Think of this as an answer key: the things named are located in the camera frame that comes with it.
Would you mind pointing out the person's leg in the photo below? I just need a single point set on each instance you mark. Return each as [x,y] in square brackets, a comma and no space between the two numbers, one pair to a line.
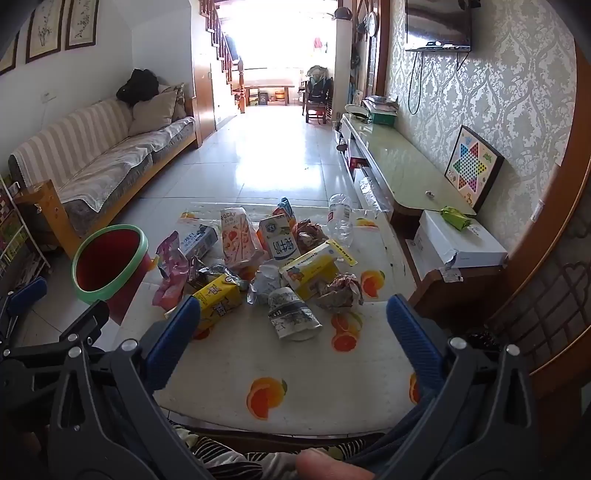
[332,466]

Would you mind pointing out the pink biscuit stick box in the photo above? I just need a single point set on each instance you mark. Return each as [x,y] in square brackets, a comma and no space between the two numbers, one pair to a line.
[238,240]

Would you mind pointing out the red box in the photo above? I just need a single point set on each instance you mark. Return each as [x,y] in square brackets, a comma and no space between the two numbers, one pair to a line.
[358,164]

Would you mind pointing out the pink snack bag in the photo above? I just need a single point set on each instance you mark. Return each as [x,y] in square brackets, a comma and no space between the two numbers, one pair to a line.
[171,272]

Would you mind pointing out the wooden table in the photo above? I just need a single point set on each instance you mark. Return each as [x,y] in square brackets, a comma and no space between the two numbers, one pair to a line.
[268,84]

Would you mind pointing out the star checkers board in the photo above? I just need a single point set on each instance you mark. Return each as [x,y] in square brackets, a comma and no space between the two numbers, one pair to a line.
[473,168]

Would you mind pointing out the clear plastic bottle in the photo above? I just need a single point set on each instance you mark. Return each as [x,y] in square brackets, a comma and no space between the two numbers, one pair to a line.
[340,219]

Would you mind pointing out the framed picture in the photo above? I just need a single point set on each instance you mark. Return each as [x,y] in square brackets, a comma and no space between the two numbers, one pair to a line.
[44,30]
[7,57]
[82,23]

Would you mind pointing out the white cardboard box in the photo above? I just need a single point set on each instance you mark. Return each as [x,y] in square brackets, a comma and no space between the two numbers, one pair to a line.
[461,244]

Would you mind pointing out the patterned pillow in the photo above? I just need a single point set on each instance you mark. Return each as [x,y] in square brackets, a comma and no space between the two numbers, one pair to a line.
[178,99]

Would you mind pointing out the white drink carton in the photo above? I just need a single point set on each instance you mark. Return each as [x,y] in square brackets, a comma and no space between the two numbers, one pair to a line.
[198,240]

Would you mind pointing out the white scale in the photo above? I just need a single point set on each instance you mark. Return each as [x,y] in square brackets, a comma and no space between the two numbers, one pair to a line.
[355,111]

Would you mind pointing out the striped wooden sofa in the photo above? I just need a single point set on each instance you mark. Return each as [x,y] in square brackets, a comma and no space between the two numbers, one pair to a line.
[106,161]

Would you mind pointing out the beige pillow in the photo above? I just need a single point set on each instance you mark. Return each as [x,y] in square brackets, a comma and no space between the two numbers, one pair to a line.
[152,113]

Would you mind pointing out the yellow cardboard box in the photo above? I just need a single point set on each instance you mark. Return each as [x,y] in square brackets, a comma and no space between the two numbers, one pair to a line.
[309,270]

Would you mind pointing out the black cloth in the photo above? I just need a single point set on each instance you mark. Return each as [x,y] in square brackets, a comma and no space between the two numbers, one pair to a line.
[137,86]

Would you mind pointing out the blue white milk carton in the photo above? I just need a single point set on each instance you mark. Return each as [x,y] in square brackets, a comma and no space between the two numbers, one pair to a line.
[279,242]

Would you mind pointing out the green packet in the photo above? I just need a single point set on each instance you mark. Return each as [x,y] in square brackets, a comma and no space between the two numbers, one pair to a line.
[455,218]

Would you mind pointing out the white grey crushed packet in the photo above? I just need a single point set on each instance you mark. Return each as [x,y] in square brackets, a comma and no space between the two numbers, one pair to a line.
[293,314]

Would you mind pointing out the book rack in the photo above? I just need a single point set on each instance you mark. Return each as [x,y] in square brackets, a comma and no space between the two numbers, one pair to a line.
[18,240]

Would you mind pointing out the wooden staircase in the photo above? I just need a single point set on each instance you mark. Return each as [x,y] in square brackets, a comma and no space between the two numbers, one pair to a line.
[226,50]

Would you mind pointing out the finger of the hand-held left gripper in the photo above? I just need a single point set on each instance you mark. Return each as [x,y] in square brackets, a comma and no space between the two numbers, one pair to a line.
[85,321]
[28,293]

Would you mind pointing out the brown wrapper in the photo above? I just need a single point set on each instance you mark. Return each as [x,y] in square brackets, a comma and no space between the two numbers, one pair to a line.
[341,291]
[310,236]

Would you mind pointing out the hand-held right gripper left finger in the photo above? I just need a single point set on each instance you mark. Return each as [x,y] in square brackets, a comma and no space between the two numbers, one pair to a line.
[173,341]

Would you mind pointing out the orange snack bag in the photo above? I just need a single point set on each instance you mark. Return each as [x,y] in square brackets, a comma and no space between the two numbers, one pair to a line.
[284,211]

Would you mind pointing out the wooden cabinet door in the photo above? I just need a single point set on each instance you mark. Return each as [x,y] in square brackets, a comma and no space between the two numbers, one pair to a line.
[204,92]

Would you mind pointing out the orange print tablecloth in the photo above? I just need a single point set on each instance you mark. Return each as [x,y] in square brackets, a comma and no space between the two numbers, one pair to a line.
[277,374]

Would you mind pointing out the wall clock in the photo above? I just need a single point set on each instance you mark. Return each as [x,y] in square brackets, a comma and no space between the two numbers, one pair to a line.
[371,23]

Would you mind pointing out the silver blue wrapper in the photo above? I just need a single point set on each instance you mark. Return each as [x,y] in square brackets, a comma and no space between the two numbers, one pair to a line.
[226,271]

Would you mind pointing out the wall television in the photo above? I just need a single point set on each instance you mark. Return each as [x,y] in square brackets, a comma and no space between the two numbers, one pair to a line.
[438,21]

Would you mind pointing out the silver foil wrapper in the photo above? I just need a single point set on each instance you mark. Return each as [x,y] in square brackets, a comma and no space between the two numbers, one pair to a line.
[268,281]

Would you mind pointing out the red bin with green rim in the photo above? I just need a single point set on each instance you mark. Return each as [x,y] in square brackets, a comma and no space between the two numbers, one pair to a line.
[106,258]

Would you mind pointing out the long television cabinet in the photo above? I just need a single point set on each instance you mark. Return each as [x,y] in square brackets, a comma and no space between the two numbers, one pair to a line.
[406,166]

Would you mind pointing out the green box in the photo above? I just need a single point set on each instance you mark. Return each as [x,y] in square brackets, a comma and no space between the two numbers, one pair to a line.
[383,117]

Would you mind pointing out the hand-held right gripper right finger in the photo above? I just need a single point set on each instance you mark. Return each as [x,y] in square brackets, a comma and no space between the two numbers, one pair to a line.
[415,341]

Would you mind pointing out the yellow drink carton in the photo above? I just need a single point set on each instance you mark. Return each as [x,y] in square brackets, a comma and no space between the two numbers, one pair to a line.
[217,297]

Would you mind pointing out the clear plastic sheet roll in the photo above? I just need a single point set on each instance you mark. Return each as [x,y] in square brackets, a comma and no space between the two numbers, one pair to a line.
[374,194]

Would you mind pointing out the wooden chair with clothes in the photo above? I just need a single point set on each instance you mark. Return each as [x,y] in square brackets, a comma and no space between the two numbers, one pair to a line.
[318,94]

